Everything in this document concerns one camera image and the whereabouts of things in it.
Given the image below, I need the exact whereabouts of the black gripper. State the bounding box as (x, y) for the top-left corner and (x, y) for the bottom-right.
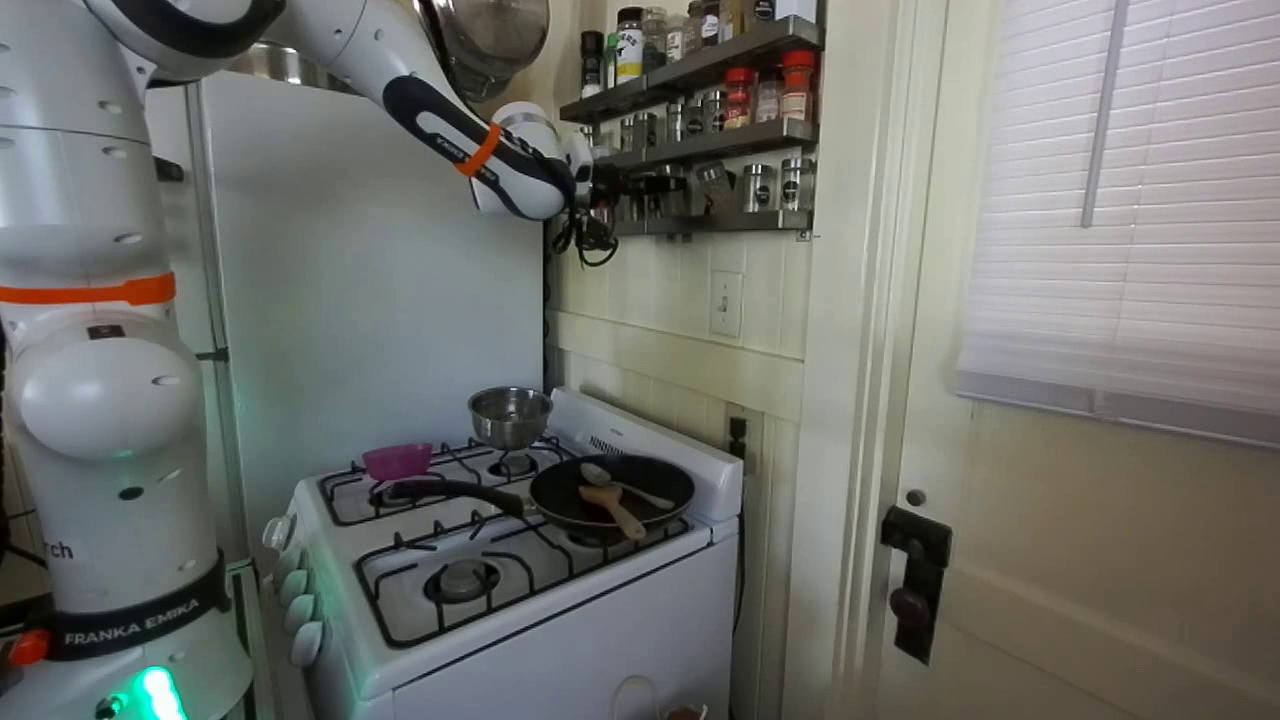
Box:
(571, 134), (626, 218)

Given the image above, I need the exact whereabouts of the dark glass bottle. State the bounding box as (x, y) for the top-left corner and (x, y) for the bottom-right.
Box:
(576, 28), (610, 101)

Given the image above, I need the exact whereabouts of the metal three tier spice rack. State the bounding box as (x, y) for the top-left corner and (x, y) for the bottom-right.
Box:
(558, 12), (826, 250)

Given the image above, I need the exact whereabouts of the dark spice jar black lid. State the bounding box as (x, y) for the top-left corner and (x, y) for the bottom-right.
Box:
(683, 0), (723, 53)

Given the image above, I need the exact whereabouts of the spice jar red lid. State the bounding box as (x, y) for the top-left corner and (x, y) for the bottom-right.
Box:
(777, 50), (819, 137)

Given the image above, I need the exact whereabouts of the large jar white label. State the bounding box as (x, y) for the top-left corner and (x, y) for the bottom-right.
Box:
(610, 4), (654, 93)

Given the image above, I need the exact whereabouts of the shiny hanging steel pot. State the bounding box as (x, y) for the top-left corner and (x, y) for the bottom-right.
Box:
(420, 0), (558, 108)

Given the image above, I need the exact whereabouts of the small steel saucepan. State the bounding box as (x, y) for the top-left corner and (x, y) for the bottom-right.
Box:
(465, 384), (558, 454)

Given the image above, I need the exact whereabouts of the white refrigerator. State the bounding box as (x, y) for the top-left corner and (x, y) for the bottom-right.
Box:
(145, 71), (554, 564)

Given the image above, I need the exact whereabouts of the grey metal spoon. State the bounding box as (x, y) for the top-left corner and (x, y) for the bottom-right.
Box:
(576, 461), (682, 516)

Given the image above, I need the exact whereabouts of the black frying pan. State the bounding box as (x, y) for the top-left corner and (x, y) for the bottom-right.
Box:
(370, 454), (701, 539)

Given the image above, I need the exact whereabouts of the silver can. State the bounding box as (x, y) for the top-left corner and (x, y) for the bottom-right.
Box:
(244, 39), (314, 87)

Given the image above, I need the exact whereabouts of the wooden spatula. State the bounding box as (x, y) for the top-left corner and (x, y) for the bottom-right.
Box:
(576, 478), (654, 546)

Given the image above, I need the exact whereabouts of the black stove grate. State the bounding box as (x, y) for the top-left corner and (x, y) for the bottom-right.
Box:
(317, 438), (563, 534)
(352, 506), (697, 654)

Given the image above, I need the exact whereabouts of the white gas stove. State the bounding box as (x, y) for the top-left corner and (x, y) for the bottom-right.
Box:
(257, 384), (750, 720)

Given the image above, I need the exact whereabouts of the white blind wand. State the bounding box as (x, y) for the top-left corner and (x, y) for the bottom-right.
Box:
(1076, 0), (1135, 234)

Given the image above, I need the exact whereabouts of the black door lock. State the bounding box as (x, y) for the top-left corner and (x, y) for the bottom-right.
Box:
(876, 502), (955, 668)

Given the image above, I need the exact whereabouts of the white window blind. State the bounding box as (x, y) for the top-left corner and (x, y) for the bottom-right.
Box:
(947, 0), (1280, 454)

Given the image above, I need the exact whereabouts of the cream white door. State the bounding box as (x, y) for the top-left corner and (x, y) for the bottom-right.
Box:
(874, 0), (1280, 720)

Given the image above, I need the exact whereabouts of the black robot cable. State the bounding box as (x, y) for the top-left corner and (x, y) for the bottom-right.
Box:
(563, 197), (626, 271)

